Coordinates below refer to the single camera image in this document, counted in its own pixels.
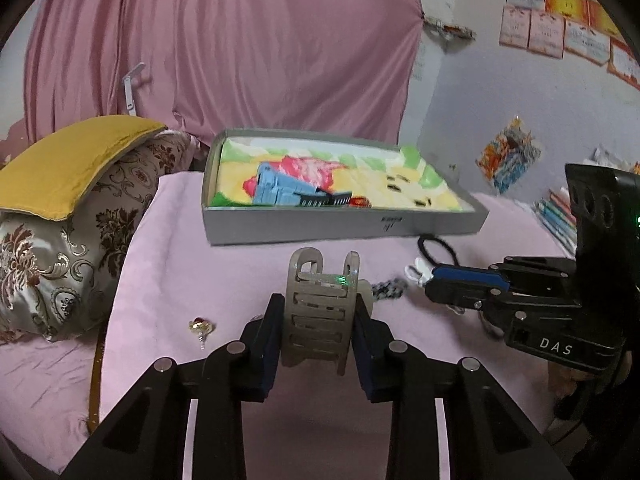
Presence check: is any grey hair claw clip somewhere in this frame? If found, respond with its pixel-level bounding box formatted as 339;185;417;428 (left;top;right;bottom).
280;246;375;377

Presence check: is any white plastic bag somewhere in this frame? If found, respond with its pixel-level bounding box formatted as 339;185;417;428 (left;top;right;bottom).
592;144;640;176

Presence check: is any pink bed sheet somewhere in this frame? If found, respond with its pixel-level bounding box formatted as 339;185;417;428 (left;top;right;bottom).
0;327;103;461

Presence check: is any wire wall shelf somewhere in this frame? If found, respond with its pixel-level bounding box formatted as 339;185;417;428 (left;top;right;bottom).
424;16;476;43

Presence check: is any pink curtain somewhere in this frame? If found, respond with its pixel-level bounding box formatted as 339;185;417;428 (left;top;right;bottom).
24;0;425;147

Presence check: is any stack of books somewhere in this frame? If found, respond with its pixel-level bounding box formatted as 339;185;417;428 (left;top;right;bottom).
534;187;581;256

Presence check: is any blue hair clip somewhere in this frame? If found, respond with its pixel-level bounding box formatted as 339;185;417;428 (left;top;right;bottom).
243;161;353;207

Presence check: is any small white hair clip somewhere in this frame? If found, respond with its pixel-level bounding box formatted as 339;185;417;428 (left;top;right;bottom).
401;258;433;288

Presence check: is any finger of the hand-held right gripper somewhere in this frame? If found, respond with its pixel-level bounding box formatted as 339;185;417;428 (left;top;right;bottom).
431;256;578;293
424;278;583;332

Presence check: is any white folding lamp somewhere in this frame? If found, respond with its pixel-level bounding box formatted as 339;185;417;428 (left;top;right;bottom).
121;62;147;118

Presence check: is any pink blanket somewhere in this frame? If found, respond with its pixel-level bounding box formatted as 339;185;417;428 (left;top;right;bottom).
97;170;576;480

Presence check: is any grey shallow box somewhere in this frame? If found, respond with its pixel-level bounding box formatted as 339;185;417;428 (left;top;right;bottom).
201;129;490;247

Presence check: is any black comb hair clip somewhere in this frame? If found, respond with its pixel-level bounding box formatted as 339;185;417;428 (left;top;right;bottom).
299;191;354;209

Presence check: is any black hair tie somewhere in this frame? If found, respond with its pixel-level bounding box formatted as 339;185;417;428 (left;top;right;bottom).
417;234;463;267

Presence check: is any colourful wall picture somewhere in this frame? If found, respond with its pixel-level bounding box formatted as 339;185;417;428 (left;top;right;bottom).
476;115;542;196

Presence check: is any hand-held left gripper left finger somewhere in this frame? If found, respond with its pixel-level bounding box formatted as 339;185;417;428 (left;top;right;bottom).
60;292;286;480

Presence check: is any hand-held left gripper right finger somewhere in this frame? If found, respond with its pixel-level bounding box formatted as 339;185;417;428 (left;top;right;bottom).
352;305;576;480

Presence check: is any braided hair tie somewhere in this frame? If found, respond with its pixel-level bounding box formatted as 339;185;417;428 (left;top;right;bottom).
372;276;411;303

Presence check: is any yellow pillow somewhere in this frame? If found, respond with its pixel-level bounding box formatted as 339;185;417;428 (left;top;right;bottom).
0;116;167;223

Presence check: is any group of wall certificates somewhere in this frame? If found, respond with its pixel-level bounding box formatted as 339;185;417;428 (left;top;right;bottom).
498;0;640;92

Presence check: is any brown belt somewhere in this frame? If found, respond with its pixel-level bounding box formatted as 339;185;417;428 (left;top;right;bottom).
86;320;107;435

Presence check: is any brown floral satin pillow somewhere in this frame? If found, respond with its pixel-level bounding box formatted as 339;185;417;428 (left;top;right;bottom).
0;130;201;343

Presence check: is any person's right hand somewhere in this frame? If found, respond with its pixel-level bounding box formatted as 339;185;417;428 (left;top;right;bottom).
547;360;608;403

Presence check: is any gold red earring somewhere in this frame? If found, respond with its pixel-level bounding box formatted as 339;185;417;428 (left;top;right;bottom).
188;316;215;353

